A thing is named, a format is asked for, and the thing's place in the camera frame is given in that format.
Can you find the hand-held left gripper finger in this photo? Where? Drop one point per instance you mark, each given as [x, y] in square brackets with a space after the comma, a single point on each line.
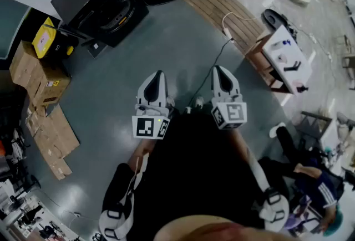
[165, 90]
[142, 91]

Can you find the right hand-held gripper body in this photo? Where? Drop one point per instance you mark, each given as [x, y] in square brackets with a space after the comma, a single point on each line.
[235, 112]

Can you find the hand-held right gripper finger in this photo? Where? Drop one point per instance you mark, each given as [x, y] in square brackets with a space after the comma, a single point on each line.
[215, 87]
[235, 89]

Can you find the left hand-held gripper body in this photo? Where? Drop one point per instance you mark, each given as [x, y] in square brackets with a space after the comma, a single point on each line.
[144, 126]

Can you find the person's left forearm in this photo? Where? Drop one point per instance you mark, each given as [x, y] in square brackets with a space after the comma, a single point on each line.
[141, 151]

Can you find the person's right forearm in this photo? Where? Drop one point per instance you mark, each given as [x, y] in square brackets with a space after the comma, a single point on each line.
[240, 143]

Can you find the person's left white shoe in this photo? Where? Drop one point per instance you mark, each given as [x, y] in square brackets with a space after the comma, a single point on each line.
[170, 101]

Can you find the person's white shoe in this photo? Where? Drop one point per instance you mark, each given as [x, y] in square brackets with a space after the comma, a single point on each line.
[198, 102]
[170, 101]

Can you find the person's right white shoe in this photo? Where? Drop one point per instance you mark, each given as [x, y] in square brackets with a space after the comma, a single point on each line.
[198, 102]

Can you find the black angled tool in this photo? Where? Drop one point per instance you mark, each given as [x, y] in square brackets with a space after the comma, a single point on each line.
[292, 67]

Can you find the person's black clothing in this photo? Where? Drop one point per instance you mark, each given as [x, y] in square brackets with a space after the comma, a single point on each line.
[194, 165]

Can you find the white topped wooden cabinet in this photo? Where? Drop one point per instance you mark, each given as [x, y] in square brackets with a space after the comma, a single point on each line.
[288, 48]

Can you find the black oval floor device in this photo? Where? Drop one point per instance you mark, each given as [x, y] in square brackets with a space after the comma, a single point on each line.
[273, 19]

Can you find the wooden slat floor mat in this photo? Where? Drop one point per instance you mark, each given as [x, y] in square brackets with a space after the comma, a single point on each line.
[222, 4]

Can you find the cardboard box with yellow label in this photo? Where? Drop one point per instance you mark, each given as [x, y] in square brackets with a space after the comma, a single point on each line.
[52, 87]

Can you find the flattened cardboard sheet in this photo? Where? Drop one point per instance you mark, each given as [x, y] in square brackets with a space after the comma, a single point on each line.
[52, 137]

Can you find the yellow lidded black bin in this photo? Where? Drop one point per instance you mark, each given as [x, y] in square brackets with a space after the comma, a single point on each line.
[44, 37]

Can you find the person's face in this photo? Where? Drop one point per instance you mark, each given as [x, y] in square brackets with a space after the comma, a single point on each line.
[210, 230]

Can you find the plain cardboard box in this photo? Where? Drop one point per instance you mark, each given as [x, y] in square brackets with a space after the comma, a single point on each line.
[23, 62]

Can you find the black flat base plate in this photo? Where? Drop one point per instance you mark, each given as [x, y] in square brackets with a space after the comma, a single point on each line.
[95, 47]

